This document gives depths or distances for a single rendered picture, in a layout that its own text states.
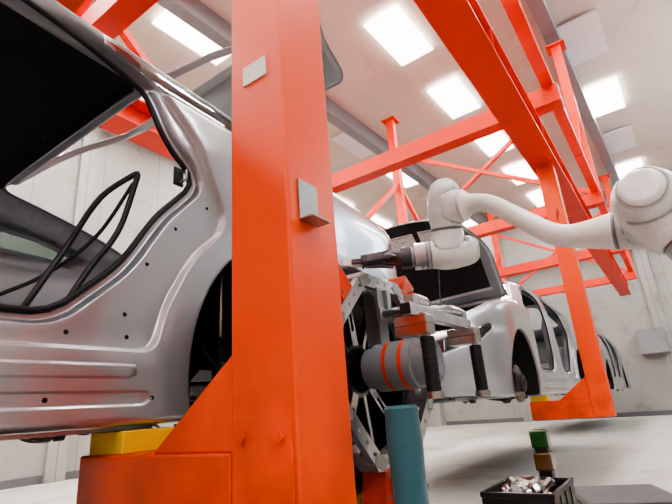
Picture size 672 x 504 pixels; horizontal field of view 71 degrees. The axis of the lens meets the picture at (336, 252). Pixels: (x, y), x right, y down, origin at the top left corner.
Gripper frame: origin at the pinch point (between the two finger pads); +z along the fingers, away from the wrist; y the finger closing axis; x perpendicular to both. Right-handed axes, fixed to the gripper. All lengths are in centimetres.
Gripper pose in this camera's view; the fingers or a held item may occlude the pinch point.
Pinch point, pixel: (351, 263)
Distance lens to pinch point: 157.2
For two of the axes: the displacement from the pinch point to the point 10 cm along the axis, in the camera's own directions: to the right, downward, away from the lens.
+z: -9.8, 1.0, 1.6
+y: 1.8, 3.4, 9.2
